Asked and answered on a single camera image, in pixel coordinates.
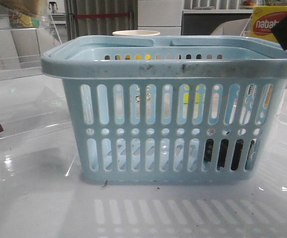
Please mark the black tissue pack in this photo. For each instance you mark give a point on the black tissue pack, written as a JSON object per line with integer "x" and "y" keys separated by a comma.
{"x": 222, "y": 152}

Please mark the packaged bread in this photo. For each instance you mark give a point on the packaged bread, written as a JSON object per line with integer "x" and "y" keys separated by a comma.
{"x": 32, "y": 8}

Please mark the light blue plastic basket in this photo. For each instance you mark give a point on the light blue plastic basket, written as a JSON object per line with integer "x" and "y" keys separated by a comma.
{"x": 141, "y": 106}

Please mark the yellow nabati wafer box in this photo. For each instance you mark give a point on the yellow nabati wafer box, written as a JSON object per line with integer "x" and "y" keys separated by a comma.
{"x": 264, "y": 18}

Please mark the white cabinet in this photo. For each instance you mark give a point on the white cabinet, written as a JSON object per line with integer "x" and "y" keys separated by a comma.
{"x": 164, "y": 16}

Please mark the red barrier belt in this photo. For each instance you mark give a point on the red barrier belt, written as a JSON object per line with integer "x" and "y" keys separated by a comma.
{"x": 106, "y": 15}

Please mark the clear acrylic left shelf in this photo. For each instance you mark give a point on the clear acrylic left shelf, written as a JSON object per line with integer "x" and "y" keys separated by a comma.
{"x": 30, "y": 102}

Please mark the green yellow snack bag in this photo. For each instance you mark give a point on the green yellow snack bag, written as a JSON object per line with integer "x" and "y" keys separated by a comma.
{"x": 20, "y": 20}

